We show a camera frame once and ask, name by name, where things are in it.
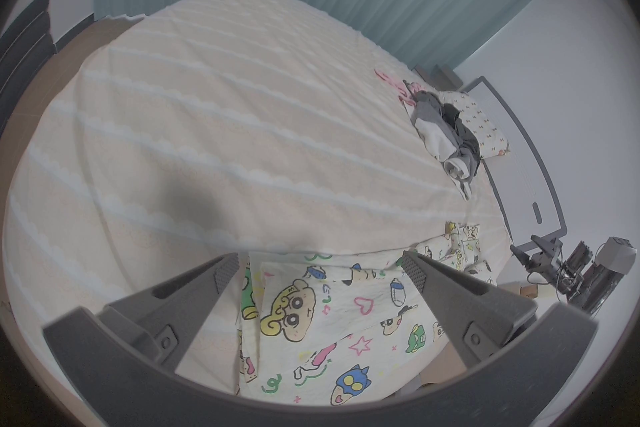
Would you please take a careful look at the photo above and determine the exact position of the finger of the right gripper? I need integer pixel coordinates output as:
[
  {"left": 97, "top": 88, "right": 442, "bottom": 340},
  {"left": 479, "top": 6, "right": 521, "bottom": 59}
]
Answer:
[
  {"left": 531, "top": 235, "right": 561, "bottom": 257},
  {"left": 510, "top": 243, "right": 533, "bottom": 268}
]

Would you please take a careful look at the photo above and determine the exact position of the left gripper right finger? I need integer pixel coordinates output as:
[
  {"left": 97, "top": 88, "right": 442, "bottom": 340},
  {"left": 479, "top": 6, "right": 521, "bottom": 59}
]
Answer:
[{"left": 401, "top": 250, "right": 537, "bottom": 370}]

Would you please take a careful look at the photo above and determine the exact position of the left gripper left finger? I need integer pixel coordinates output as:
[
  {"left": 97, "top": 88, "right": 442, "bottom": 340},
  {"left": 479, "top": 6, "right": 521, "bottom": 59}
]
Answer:
[{"left": 102, "top": 252, "right": 240, "bottom": 373}]

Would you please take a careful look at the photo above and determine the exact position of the white printed pyjama top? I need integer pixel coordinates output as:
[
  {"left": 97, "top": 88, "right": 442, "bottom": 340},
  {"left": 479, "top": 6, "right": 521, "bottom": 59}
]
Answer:
[{"left": 235, "top": 221, "right": 497, "bottom": 408}]

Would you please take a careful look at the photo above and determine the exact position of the bed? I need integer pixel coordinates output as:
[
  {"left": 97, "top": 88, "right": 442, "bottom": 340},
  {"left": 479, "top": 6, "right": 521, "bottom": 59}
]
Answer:
[{"left": 2, "top": 0, "right": 568, "bottom": 396}]

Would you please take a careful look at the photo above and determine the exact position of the black garment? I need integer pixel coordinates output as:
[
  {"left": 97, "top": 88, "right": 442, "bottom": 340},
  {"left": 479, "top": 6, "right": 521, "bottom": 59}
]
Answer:
[{"left": 442, "top": 104, "right": 484, "bottom": 168}]

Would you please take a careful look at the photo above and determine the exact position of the white printed pillow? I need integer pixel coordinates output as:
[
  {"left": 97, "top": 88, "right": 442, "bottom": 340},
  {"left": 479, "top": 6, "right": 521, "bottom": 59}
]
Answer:
[{"left": 440, "top": 90, "right": 511, "bottom": 160}]

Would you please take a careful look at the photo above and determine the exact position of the grey and white sweater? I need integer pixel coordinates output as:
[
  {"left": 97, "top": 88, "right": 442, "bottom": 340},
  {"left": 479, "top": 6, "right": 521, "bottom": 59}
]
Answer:
[{"left": 410, "top": 107, "right": 482, "bottom": 201}]

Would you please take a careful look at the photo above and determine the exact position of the dark grey garment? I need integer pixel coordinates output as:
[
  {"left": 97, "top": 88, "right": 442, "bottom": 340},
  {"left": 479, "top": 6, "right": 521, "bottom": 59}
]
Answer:
[{"left": 407, "top": 82, "right": 445, "bottom": 125}]

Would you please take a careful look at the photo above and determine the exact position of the grey bedside table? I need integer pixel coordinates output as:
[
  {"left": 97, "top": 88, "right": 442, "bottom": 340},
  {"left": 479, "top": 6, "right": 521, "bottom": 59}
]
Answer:
[{"left": 414, "top": 64, "right": 464, "bottom": 91}]

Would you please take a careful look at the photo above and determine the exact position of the pink garment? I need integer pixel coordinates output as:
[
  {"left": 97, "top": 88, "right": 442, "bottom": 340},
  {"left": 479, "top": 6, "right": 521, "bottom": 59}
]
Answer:
[{"left": 375, "top": 69, "right": 420, "bottom": 106}]

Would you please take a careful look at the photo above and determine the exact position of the black chest of drawers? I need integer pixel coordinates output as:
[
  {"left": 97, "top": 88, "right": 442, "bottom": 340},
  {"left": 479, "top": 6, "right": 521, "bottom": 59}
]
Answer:
[{"left": 0, "top": 0, "right": 57, "bottom": 125}]

